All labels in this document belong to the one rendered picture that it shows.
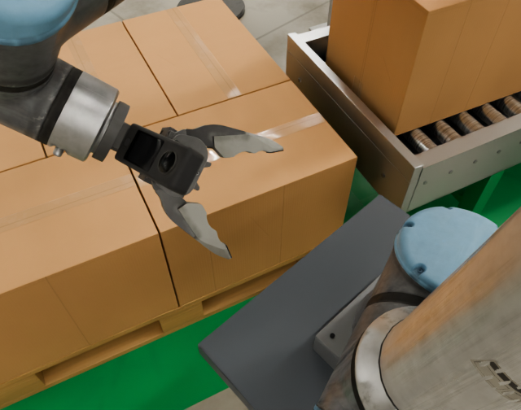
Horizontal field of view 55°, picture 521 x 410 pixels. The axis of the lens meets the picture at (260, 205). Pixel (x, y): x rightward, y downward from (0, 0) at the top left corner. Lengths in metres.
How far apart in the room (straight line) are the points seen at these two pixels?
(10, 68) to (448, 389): 0.44
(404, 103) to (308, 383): 0.86
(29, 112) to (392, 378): 0.43
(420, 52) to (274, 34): 1.66
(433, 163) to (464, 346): 1.07
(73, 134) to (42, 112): 0.04
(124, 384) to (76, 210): 0.61
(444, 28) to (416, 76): 0.13
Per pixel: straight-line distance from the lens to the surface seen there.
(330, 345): 0.84
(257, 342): 0.89
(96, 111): 0.55
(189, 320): 1.72
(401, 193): 1.46
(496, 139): 1.57
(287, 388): 0.87
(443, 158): 1.44
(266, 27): 2.99
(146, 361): 1.72
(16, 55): 0.47
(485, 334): 0.36
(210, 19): 2.01
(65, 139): 0.56
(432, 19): 1.32
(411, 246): 0.62
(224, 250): 0.60
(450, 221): 0.66
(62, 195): 1.44
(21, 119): 0.56
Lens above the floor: 1.57
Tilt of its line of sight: 51 degrees down
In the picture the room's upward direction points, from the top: straight up
